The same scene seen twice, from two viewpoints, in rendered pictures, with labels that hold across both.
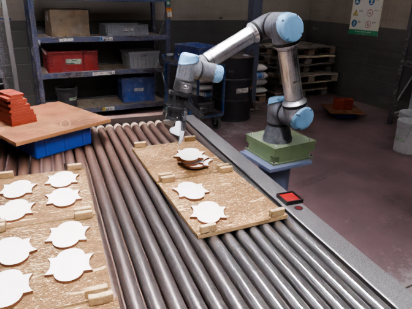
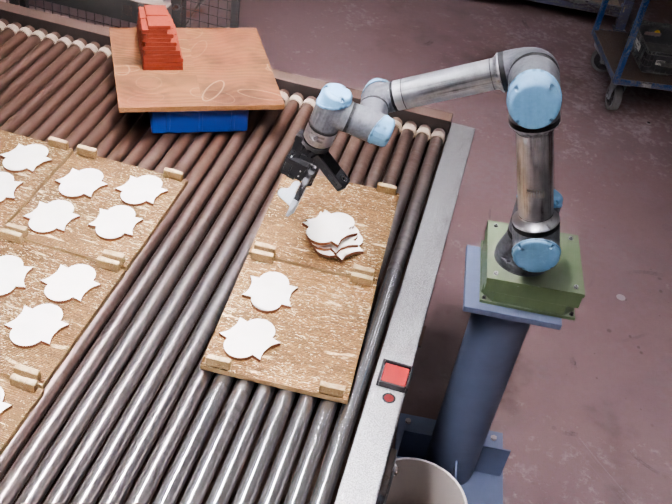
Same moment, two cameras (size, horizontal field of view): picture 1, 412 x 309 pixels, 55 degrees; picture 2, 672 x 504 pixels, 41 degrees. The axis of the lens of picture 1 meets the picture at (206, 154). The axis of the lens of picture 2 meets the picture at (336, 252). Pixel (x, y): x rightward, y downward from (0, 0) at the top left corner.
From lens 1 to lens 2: 1.23 m
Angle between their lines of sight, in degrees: 31
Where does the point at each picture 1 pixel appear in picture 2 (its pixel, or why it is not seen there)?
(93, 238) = (90, 303)
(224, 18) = not seen: outside the picture
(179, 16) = not seen: outside the picture
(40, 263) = (14, 307)
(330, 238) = (362, 467)
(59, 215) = (89, 249)
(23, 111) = (164, 52)
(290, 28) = (528, 105)
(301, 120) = (528, 257)
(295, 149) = (532, 293)
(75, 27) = not seen: outside the picture
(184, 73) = (316, 118)
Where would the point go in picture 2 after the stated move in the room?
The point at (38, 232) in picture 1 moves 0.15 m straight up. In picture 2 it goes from (47, 263) to (42, 216)
